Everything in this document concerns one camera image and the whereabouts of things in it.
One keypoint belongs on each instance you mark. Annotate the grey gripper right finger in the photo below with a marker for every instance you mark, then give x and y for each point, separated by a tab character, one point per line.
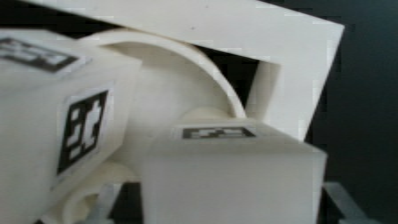
339	210

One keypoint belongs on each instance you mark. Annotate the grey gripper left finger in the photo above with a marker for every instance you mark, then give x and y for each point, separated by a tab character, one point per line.
117	206

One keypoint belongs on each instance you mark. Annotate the white round stool seat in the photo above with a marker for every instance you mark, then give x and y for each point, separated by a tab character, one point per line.
179	90

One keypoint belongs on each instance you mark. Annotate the white U-shaped fence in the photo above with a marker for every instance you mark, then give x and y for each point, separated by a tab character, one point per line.
243	27

